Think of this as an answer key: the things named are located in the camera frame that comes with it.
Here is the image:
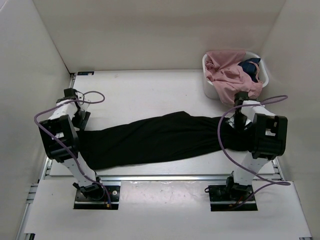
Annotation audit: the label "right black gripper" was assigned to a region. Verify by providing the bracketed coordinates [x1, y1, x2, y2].
[225, 112, 252, 138]

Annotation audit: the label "black trousers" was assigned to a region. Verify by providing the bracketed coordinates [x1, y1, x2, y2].
[77, 111, 255, 170]

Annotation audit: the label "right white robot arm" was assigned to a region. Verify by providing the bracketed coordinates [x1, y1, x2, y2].
[224, 91, 288, 200]

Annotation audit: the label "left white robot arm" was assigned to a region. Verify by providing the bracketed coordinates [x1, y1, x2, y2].
[33, 88, 106, 201]

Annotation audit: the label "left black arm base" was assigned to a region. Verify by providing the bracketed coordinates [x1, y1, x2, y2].
[72, 182, 121, 210]

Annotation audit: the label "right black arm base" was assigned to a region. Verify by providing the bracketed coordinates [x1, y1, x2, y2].
[204, 177, 258, 212]

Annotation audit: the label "pink trousers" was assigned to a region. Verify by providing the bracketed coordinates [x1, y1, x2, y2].
[205, 49, 263, 106]

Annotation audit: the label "white laundry basket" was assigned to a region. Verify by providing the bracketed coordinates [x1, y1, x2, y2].
[202, 51, 269, 100]

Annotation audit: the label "blue label sticker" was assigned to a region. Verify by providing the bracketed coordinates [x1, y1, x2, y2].
[77, 71, 95, 76]

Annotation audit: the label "navy blue garment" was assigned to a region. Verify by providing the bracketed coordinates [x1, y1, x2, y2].
[238, 57, 261, 83]

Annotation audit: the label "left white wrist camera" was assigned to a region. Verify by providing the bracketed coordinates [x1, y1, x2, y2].
[76, 96, 91, 111]

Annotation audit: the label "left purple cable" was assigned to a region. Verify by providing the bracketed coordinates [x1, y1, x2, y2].
[33, 90, 112, 207]

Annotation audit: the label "purple cable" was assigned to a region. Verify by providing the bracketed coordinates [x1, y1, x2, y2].
[33, 90, 112, 207]
[216, 94, 292, 208]

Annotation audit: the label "right aluminium frame rail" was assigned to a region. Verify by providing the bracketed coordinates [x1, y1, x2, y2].
[271, 157, 285, 181]

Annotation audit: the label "aluminium frame rail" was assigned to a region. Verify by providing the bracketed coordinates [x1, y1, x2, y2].
[15, 72, 77, 240]
[101, 175, 228, 182]
[271, 157, 285, 181]

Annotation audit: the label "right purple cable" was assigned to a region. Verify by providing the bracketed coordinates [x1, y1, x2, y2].
[216, 94, 292, 208]

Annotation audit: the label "front aluminium frame rail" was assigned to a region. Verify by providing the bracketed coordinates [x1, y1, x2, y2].
[101, 175, 228, 182]

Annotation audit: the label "left aluminium frame rail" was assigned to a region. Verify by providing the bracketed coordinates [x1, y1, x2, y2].
[15, 72, 77, 240]

